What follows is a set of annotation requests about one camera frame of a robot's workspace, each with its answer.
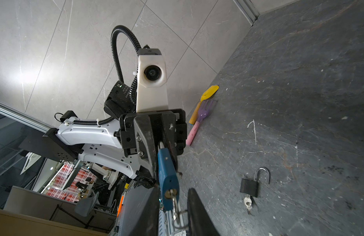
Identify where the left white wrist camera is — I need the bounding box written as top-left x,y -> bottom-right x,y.
136,48 -> 169,113

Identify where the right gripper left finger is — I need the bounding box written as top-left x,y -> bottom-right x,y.
118,185 -> 160,236

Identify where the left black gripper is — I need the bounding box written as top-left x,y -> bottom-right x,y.
115,109 -> 187,179

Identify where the blue padlock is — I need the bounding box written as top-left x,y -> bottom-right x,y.
157,141 -> 189,230

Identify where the yellow toy shovel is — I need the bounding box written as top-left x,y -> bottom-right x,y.
189,85 -> 219,125

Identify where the purple pink toy rake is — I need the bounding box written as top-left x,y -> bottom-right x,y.
186,99 -> 217,146

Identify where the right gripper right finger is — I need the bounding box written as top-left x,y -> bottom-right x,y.
187,188 -> 220,236

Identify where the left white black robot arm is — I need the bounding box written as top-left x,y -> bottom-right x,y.
20,82 -> 187,185

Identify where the black padlock with key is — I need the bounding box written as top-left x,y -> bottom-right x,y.
240,167 -> 270,215

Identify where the left black corrugated cable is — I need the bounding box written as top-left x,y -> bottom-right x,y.
110,25 -> 142,107

